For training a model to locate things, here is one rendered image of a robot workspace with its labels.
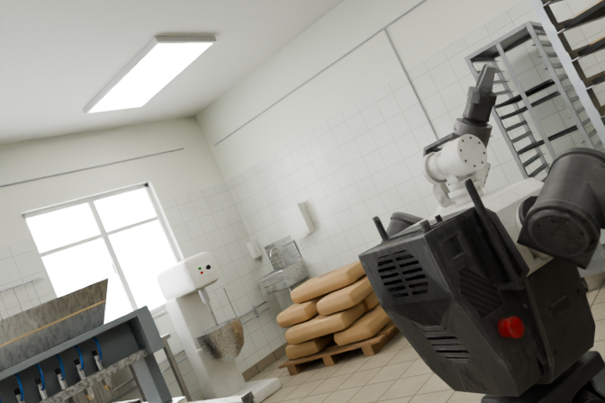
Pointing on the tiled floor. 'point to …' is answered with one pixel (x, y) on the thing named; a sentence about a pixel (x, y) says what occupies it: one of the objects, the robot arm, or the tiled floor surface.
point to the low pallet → (330, 354)
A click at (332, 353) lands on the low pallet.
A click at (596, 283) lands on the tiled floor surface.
